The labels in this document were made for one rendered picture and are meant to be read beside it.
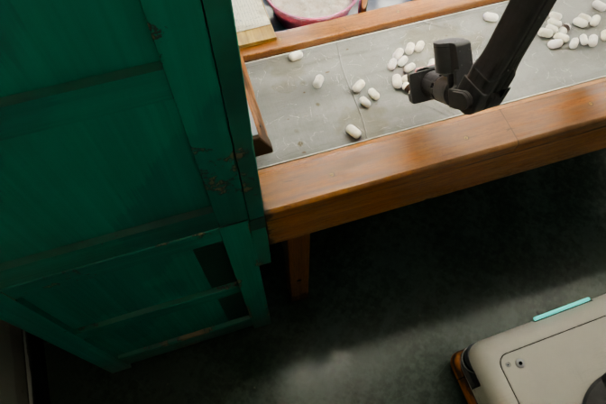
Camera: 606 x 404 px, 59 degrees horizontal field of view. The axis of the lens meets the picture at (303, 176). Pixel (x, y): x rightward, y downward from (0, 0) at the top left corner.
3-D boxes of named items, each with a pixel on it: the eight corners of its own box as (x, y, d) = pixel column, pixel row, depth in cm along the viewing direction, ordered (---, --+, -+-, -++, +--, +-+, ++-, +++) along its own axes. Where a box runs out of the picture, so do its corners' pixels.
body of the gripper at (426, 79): (405, 73, 112) (420, 78, 105) (450, 62, 113) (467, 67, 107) (408, 103, 114) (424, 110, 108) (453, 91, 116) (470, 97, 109)
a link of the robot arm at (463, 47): (468, 112, 96) (502, 100, 99) (463, 48, 92) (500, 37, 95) (424, 103, 106) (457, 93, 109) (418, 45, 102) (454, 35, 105)
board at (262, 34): (276, 40, 132) (276, 37, 131) (217, 54, 130) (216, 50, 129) (243, -47, 147) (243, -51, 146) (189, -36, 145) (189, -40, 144)
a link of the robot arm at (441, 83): (447, 111, 102) (474, 105, 103) (445, 76, 100) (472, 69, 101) (431, 104, 109) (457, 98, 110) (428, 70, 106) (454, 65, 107)
